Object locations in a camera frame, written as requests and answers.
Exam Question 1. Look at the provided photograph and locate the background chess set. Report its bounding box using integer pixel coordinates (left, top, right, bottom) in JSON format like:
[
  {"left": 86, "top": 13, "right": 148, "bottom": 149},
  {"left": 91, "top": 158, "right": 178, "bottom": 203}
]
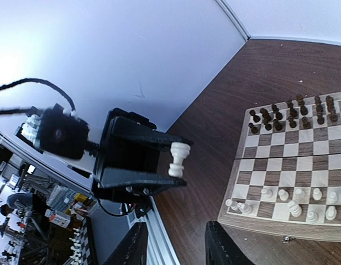
[{"left": 65, "top": 216, "right": 99, "bottom": 265}]

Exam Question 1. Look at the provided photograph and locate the white chess piece handed over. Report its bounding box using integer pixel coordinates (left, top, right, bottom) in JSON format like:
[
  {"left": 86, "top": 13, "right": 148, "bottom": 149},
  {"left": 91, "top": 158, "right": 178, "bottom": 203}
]
[{"left": 278, "top": 189, "right": 289, "bottom": 202}]

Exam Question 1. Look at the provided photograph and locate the white chess pawn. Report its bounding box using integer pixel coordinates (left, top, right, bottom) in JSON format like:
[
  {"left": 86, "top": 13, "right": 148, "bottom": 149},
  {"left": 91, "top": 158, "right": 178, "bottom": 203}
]
[
  {"left": 327, "top": 191, "right": 338, "bottom": 204},
  {"left": 293, "top": 188, "right": 306, "bottom": 201},
  {"left": 312, "top": 188, "right": 323, "bottom": 201}
]

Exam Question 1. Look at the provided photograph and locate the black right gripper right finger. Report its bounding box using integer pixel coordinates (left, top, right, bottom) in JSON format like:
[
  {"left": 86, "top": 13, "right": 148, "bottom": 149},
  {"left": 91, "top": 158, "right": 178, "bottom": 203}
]
[{"left": 204, "top": 221, "right": 254, "bottom": 265}]

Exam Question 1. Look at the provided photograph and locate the row of dark chess pieces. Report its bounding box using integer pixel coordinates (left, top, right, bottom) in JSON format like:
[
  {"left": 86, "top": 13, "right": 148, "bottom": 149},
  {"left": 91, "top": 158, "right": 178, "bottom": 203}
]
[{"left": 248, "top": 93, "right": 341, "bottom": 135}]

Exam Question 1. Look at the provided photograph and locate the white piece back row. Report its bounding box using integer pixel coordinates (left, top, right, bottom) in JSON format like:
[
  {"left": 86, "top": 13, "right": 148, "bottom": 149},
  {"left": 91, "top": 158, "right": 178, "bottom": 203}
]
[{"left": 306, "top": 211, "right": 319, "bottom": 224}]

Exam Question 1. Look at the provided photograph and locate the white bishop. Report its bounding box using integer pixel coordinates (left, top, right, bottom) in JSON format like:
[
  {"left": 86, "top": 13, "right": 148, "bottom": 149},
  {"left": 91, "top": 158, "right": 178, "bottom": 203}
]
[{"left": 225, "top": 199, "right": 239, "bottom": 213}]

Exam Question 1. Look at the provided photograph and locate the front aluminium rail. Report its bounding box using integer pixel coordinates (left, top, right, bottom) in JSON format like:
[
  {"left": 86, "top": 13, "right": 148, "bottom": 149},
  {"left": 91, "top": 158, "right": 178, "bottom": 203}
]
[{"left": 127, "top": 198, "right": 180, "bottom": 265}]

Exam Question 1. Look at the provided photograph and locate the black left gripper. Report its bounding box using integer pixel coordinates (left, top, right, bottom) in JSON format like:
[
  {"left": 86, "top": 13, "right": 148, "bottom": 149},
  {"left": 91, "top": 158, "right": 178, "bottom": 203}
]
[{"left": 91, "top": 108, "right": 194, "bottom": 202}]

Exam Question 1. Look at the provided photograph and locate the left aluminium frame post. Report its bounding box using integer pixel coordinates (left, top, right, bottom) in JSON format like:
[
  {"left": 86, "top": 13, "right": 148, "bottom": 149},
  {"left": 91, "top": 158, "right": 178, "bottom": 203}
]
[{"left": 215, "top": 0, "right": 251, "bottom": 42}]

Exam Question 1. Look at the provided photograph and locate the white chess queen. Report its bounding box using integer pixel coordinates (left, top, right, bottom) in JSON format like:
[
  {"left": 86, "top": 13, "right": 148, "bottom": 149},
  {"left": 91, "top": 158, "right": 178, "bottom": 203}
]
[{"left": 287, "top": 200, "right": 302, "bottom": 218}]

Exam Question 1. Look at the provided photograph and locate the white king in tray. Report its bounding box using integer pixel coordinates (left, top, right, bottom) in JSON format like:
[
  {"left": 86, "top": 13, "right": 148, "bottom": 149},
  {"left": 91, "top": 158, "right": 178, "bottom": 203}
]
[{"left": 238, "top": 203, "right": 253, "bottom": 215}]

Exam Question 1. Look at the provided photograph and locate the wooden chess board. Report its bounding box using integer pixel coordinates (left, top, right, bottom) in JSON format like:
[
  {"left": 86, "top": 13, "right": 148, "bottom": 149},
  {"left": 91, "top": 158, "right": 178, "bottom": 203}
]
[{"left": 218, "top": 105, "right": 341, "bottom": 242}]

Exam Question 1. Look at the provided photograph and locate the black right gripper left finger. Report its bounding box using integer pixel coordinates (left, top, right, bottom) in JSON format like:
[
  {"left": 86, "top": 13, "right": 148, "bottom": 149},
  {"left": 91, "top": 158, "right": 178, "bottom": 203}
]
[{"left": 102, "top": 222, "right": 148, "bottom": 265}]

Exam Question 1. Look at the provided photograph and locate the white chess rook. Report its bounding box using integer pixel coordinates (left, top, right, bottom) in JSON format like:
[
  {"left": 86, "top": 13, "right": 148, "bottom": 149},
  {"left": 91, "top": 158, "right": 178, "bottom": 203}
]
[{"left": 261, "top": 188, "right": 273, "bottom": 200}]

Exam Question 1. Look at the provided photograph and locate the white knight back row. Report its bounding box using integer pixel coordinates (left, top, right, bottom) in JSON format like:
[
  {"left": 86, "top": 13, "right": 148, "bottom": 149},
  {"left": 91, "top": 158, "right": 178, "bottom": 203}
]
[{"left": 326, "top": 205, "right": 337, "bottom": 221}]

